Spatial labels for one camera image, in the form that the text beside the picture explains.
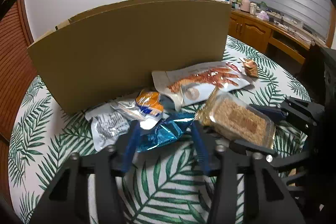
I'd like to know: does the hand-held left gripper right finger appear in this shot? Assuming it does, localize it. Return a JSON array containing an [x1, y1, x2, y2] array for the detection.
[[191, 121, 306, 224]]

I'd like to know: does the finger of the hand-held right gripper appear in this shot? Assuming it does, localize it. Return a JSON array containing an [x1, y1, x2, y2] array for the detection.
[[228, 139, 319, 175], [249, 97, 326, 133]]

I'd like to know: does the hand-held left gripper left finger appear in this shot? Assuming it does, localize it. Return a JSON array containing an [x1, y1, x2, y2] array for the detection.
[[29, 120, 143, 224]]

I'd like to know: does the clear crumb cake packet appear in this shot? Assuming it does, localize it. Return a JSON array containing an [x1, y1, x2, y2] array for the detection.
[[196, 91, 276, 149]]

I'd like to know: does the large silver snack packet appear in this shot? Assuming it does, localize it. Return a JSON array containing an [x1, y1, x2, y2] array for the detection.
[[85, 103, 132, 152]]

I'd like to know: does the small silver snack packet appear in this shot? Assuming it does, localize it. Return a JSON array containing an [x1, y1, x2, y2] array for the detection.
[[115, 99, 146, 122]]

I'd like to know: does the shiny blue snack packet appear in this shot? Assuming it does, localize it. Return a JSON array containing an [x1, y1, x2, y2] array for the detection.
[[135, 112, 196, 153]]

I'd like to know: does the orange and blue snack packet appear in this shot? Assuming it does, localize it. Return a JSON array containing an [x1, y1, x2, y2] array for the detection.
[[135, 89, 164, 119]]

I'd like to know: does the small gold brown packet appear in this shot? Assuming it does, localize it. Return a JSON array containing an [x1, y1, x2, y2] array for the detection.
[[242, 58, 260, 79]]

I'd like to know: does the white packet with red label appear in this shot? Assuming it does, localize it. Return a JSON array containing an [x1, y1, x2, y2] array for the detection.
[[152, 61, 256, 112]]

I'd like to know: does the brown cardboard box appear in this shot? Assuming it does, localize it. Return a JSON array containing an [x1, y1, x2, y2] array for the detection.
[[27, 0, 232, 115]]

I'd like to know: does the leaf print table cloth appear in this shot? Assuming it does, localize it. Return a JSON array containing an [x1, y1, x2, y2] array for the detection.
[[8, 35, 313, 224]]

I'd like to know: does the wooden cabinet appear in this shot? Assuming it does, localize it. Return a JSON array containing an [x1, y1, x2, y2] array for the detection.
[[228, 9, 327, 67]]

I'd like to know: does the purple tissue pack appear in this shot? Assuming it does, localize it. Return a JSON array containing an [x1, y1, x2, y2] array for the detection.
[[256, 10, 270, 21]]

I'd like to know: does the brown louvered wardrobe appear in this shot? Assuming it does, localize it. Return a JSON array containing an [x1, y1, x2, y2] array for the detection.
[[0, 0, 38, 214]]

